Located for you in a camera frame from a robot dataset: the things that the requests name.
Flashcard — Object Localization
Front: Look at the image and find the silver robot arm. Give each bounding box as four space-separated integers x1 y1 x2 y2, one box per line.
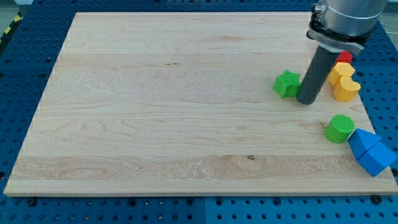
307 0 387 55

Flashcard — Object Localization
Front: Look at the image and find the blue triangle block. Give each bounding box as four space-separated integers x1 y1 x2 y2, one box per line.
348 128 382 160

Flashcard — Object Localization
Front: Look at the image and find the wooden board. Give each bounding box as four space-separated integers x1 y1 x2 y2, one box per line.
4 12 397 197

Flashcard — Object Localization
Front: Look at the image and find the green star block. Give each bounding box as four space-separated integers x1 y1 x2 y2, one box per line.
273 70 301 99

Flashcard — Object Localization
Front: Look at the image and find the dark grey pusher cylinder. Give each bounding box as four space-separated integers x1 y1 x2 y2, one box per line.
297 46 340 105

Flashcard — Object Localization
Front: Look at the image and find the green cylinder block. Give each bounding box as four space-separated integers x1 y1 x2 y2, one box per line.
324 114 355 144

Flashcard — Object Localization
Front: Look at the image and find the yellow heart block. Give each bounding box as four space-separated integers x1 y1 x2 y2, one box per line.
333 76 361 102

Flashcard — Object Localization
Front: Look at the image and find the yellow hexagon block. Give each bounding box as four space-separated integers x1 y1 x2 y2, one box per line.
327 62 355 86

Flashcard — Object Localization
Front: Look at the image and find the red block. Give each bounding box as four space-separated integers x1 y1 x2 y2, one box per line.
336 50 353 63

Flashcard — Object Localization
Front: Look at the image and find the blue cube block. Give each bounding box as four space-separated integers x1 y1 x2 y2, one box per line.
358 142 397 177

